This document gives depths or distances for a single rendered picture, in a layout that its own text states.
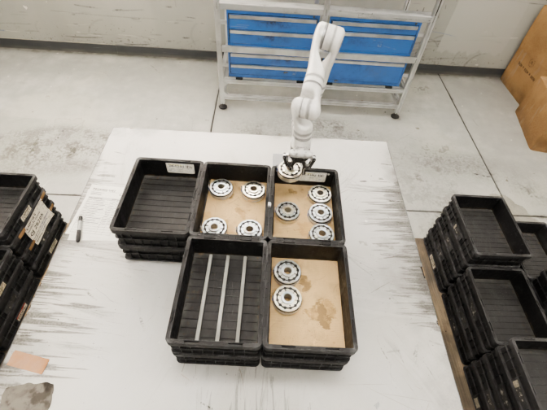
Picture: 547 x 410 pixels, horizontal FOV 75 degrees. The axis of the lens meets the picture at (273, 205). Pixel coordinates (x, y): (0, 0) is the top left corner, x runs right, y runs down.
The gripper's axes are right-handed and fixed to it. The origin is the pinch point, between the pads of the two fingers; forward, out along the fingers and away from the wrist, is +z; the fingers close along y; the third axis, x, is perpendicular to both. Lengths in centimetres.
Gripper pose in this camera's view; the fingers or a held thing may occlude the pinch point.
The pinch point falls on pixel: (297, 170)
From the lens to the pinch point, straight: 150.0
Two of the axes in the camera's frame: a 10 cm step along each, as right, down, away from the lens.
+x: -0.9, 7.7, -6.3
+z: -0.4, 6.3, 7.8
